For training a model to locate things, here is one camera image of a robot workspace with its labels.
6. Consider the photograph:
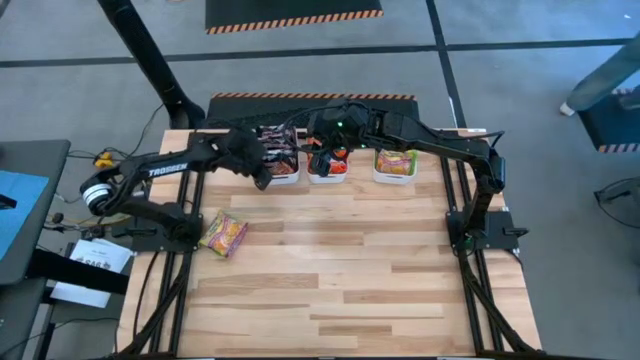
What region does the black desk crossbar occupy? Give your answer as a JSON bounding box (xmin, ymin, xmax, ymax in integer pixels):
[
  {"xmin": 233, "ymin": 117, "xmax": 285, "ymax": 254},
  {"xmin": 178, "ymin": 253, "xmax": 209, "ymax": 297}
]
[{"xmin": 24, "ymin": 248, "xmax": 132, "ymax": 296}]

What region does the hazard-striped black floor mat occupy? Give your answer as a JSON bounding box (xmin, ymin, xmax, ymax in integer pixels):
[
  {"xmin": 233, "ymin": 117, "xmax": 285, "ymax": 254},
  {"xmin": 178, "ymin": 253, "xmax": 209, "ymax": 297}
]
[
  {"xmin": 577, "ymin": 87, "xmax": 640, "ymax": 154},
  {"xmin": 206, "ymin": 91, "xmax": 419, "ymax": 132},
  {"xmin": 204, "ymin": 0, "xmax": 385, "ymax": 36}
]

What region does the Maruchan lime chili shrimp pack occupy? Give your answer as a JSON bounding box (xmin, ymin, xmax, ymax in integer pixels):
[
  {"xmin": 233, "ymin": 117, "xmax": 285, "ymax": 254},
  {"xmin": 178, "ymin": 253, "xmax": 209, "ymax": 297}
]
[
  {"xmin": 374, "ymin": 148, "xmax": 419, "ymax": 176},
  {"xmin": 198, "ymin": 209, "xmax": 250, "ymax": 259}
]

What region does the blue sheet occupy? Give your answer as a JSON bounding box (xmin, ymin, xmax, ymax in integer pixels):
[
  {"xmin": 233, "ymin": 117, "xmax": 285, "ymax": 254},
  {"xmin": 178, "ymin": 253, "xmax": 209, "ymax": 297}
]
[{"xmin": 0, "ymin": 169, "xmax": 51, "ymax": 262}]

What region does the dark grey desk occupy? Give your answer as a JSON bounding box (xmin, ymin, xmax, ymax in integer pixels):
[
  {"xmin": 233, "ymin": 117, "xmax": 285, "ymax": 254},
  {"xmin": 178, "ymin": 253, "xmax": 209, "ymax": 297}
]
[{"xmin": 0, "ymin": 139, "xmax": 72, "ymax": 360}]

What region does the person's leg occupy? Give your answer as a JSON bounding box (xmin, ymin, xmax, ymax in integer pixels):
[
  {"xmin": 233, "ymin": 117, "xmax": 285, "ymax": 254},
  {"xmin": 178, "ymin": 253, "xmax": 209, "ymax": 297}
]
[{"xmin": 564, "ymin": 32, "xmax": 640, "ymax": 114}]

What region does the white plastic bin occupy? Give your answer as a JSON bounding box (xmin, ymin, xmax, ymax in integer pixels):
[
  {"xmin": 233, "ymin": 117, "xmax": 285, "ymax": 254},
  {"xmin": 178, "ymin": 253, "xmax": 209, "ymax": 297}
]
[
  {"xmin": 372, "ymin": 147, "xmax": 420, "ymax": 186},
  {"xmin": 257, "ymin": 124, "xmax": 302, "ymax": 187},
  {"xmin": 304, "ymin": 134, "xmax": 350, "ymax": 185}
]

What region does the black camera stand pole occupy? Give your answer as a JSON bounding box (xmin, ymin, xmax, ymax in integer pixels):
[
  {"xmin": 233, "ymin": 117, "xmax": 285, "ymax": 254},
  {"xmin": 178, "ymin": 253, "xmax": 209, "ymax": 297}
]
[{"xmin": 96, "ymin": 0, "xmax": 207, "ymax": 130}]

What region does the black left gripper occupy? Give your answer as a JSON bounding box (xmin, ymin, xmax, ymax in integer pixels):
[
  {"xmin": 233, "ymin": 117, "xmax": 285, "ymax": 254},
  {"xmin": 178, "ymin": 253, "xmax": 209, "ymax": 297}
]
[{"xmin": 219, "ymin": 127, "xmax": 275, "ymax": 192}]

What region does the white paper sheet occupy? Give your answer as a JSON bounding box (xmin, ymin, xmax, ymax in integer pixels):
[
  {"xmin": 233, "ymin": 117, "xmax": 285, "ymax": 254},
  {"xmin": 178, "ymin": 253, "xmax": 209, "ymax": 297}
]
[{"xmin": 49, "ymin": 238, "xmax": 134, "ymax": 309}]

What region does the black aluminium table frame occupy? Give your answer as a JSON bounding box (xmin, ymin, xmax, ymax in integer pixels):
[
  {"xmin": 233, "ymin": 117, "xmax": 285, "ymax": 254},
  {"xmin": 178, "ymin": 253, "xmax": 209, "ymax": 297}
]
[
  {"xmin": 115, "ymin": 130, "xmax": 206, "ymax": 357},
  {"xmin": 438, "ymin": 130, "xmax": 544, "ymax": 357}
]

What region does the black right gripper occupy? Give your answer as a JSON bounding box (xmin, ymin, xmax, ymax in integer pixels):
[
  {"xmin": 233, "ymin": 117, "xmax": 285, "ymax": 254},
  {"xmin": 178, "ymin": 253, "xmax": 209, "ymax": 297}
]
[{"xmin": 305, "ymin": 98, "xmax": 374, "ymax": 178}]

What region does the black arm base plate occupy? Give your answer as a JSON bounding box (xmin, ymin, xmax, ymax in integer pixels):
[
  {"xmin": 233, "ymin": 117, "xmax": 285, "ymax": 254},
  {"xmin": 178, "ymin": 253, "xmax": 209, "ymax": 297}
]
[
  {"xmin": 113, "ymin": 212, "xmax": 205, "ymax": 254},
  {"xmin": 445, "ymin": 209, "xmax": 530, "ymax": 254}
]

